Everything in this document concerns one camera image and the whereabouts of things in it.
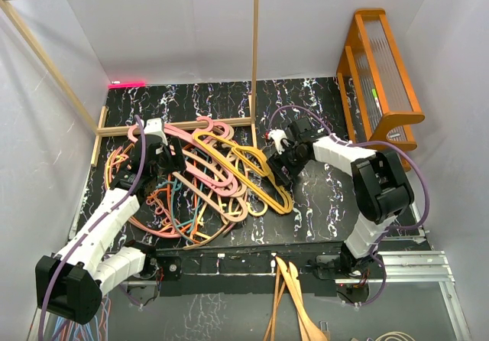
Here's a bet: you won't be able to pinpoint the pink plastic hanger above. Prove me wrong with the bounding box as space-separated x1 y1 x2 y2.
164 123 246 198
164 124 238 197

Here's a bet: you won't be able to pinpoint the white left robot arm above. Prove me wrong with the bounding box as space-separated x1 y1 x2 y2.
35 134 185 324

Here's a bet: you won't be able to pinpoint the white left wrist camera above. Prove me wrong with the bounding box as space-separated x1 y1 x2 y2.
144 118 168 145

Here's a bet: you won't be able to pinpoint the wooden clothes rack frame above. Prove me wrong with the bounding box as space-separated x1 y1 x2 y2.
1 0 259 167

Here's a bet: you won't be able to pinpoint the orange wooden shelf rack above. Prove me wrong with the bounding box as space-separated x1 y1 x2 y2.
336 8 425 152

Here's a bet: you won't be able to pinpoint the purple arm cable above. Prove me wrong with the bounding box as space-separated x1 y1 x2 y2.
36 114 146 341
269 106 431 307

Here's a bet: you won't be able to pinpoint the orange thin hanger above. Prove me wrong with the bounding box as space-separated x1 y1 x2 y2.
128 180 226 249

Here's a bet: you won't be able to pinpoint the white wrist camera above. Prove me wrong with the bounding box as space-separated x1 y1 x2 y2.
266 129 290 154
144 118 168 145

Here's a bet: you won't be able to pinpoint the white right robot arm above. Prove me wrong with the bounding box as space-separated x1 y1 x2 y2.
265 118 414 278

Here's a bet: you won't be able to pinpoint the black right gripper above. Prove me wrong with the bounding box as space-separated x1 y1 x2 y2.
267 140 309 186

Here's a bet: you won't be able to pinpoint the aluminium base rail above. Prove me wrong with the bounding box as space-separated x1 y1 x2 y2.
335 251 455 283

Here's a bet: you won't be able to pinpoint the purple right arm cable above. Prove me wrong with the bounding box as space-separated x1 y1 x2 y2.
269 106 431 307

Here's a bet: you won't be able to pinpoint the pink tape strip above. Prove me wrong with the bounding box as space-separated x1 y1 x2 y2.
108 82 147 89

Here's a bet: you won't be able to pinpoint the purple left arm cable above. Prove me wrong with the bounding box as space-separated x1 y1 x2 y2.
36 114 146 341

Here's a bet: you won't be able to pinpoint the beige plastic hanger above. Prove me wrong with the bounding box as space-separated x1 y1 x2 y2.
176 150 248 251

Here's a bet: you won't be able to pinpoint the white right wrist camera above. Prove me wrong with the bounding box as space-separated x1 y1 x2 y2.
266 129 290 154

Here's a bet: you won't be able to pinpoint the wooden hangers on floor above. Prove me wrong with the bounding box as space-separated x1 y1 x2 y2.
263 256 331 340

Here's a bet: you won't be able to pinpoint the teal thin hanger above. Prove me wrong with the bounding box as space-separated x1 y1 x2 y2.
149 174 199 230

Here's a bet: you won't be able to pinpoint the blue wire hangers pile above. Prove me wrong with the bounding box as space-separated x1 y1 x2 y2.
44 296 112 341

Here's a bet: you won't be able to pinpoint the yellow velvet hanger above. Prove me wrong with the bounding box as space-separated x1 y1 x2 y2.
225 141 279 188
193 130 294 216

